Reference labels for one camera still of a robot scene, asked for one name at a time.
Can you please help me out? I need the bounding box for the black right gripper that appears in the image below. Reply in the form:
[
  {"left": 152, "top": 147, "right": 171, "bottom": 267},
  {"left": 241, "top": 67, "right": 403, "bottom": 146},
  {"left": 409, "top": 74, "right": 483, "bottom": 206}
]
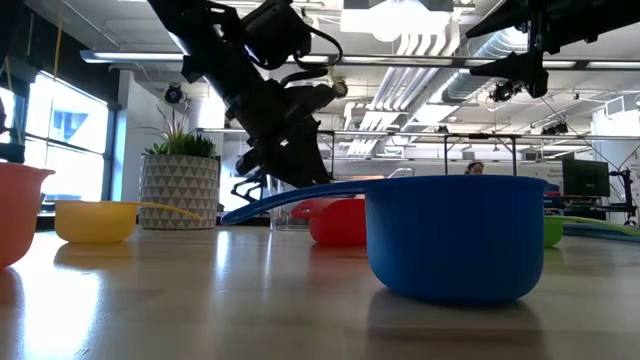
[{"left": 464, "top": 0, "right": 601, "bottom": 99}]

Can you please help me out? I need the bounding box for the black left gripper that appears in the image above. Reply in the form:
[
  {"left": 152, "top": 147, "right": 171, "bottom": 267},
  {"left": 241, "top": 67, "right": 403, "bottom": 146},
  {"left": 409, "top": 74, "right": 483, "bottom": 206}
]
[{"left": 224, "top": 79, "right": 347, "bottom": 190}]

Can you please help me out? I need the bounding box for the blue measuring cup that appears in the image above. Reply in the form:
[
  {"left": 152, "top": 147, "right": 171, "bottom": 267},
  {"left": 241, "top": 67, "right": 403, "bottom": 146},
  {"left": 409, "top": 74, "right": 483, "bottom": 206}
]
[{"left": 220, "top": 174, "right": 560, "bottom": 306}]

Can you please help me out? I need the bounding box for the green measuring cup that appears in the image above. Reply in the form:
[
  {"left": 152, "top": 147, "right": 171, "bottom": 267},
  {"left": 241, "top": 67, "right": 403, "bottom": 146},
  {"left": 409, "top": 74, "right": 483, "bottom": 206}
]
[{"left": 543, "top": 214, "right": 640, "bottom": 249}]

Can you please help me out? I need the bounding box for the yellow measuring cup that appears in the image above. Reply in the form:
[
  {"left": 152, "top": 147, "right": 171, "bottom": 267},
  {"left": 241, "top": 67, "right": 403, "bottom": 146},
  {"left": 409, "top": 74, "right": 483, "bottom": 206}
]
[{"left": 53, "top": 199, "right": 204, "bottom": 245}]

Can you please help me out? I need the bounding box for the orange measuring cup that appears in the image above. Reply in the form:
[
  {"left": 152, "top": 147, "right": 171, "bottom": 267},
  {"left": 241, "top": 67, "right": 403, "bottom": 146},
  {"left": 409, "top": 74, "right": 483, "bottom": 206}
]
[{"left": 0, "top": 162, "right": 56, "bottom": 270}]

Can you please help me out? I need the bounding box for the clear plastic basket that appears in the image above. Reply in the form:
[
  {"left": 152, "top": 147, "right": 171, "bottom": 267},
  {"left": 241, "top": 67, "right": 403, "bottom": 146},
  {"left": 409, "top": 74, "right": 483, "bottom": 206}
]
[{"left": 267, "top": 167, "right": 416, "bottom": 232}]

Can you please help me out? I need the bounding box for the black ceiling spotlight cluster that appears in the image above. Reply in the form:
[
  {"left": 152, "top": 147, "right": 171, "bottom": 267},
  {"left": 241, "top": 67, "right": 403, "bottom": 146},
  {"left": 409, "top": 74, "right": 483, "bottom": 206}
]
[{"left": 488, "top": 79, "right": 525, "bottom": 104}]

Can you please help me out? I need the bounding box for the white ceiling pipe bundle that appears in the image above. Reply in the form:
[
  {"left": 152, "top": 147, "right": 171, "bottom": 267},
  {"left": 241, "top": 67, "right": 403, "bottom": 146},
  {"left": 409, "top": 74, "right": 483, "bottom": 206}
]
[{"left": 372, "top": 32, "right": 454, "bottom": 112}]

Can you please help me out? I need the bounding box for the green potted plant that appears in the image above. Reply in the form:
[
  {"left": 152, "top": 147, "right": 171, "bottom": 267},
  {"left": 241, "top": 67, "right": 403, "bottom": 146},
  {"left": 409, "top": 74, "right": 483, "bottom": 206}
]
[{"left": 142, "top": 97, "right": 219, "bottom": 157}]

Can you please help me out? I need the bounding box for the white ceiling light panel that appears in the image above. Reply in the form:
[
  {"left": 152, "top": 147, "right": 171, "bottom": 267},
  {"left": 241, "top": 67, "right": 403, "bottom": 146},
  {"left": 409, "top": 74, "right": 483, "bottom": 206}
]
[{"left": 339, "top": 0, "right": 455, "bottom": 44}]

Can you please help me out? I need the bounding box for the white triangle-patterned planter pot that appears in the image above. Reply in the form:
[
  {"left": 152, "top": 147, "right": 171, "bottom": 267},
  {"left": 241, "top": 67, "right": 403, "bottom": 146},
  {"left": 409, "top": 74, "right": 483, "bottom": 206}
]
[{"left": 138, "top": 153, "right": 221, "bottom": 231}]

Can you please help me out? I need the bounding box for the black computer monitor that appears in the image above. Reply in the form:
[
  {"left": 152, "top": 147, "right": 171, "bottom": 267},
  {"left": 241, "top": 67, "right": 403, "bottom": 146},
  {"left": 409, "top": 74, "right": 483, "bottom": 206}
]
[{"left": 562, "top": 158, "right": 611, "bottom": 198}]

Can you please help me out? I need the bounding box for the black equipment stand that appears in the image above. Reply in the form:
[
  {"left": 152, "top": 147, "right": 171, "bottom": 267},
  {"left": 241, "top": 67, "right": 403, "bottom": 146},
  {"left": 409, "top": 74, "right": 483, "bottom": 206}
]
[{"left": 608, "top": 167, "right": 639, "bottom": 227}]

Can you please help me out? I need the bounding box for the long ceiling light strip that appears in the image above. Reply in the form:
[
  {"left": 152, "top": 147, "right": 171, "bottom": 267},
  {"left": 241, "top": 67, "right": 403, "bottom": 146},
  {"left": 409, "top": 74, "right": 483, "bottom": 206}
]
[{"left": 79, "top": 48, "right": 640, "bottom": 70}]

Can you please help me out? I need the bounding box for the silver ventilation duct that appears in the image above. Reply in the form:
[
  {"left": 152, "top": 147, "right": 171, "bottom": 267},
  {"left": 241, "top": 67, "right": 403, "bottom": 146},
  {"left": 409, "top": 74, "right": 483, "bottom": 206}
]
[{"left": 442, "top": 27, "right": 536, "bottom": 104}]

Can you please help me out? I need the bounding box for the black background rig frame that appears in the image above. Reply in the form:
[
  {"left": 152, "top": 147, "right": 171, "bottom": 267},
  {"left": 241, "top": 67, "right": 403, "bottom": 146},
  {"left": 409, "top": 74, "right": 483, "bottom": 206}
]
[{"left": 442, "top": 132, "right": 520, "bottom": 176}]

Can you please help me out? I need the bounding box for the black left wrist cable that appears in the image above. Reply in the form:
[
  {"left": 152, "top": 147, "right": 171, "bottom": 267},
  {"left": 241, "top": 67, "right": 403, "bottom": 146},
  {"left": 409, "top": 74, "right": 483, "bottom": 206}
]
[{"left": 279, "top": 24, "right": 345, "bottom": 86}]

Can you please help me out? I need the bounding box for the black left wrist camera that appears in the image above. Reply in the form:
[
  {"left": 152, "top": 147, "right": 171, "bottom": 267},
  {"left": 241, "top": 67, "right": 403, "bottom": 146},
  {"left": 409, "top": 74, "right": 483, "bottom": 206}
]
[{"left": 242, "top": 0, "right": 314, "bottom": 71}]

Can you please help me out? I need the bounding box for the black table frame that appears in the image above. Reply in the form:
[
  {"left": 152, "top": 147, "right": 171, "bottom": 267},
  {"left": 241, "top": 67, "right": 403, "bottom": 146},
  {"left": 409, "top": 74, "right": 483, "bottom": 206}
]
[{"left": 37, "top": 213, "right": 640, "bottom": 245}]

